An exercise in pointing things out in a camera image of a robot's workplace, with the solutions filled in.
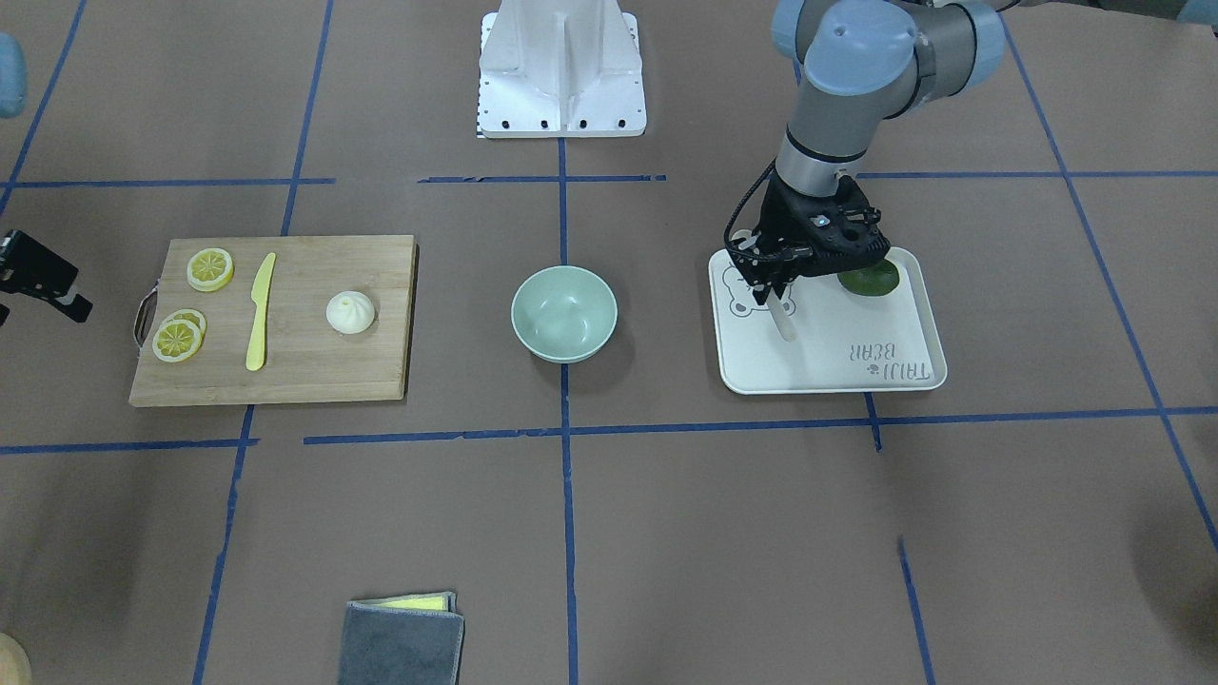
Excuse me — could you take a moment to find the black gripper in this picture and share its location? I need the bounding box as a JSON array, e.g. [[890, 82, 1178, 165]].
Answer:
[[748, 169, 850, 307]]

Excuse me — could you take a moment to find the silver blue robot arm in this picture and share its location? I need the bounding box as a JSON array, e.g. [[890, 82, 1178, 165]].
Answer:
[[725, 1, 1005, 306]]

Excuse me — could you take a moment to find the green ceramic bowl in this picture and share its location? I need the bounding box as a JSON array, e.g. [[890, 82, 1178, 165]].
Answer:
[[510, 264, 619, 364]]

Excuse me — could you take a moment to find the white steamed bun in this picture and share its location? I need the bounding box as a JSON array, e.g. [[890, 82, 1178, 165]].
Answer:
[[324, 290, 378, 335]]

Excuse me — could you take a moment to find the white rectangular tray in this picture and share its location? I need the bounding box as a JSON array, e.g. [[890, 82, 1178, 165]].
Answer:
[[706, 247, 948, 395]]

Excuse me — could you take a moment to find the green round fruit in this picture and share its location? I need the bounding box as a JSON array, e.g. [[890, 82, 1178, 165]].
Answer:
[[836, 258, 903, 297]]

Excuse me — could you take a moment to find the bamboo cutting board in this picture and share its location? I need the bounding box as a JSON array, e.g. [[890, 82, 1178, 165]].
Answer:
[[129, 235, 418, 407]]

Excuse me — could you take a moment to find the grey yellow sponge cloth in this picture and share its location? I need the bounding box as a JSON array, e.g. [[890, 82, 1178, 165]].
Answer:
[[339, 591, 465, 684]]

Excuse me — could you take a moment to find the yellow plastic knife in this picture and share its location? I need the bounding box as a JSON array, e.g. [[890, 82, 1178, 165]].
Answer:
[[245, 252, 276, 372]]

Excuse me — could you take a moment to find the lemon slice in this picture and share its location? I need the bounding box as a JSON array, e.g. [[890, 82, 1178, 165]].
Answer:
[[151, 318, 205, 363], [186, 247, 234, 293], [161, 308, 207, 335]]

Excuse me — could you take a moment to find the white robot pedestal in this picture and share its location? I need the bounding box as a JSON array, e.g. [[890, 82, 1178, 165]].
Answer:
[[476, 1, 648, 139]]

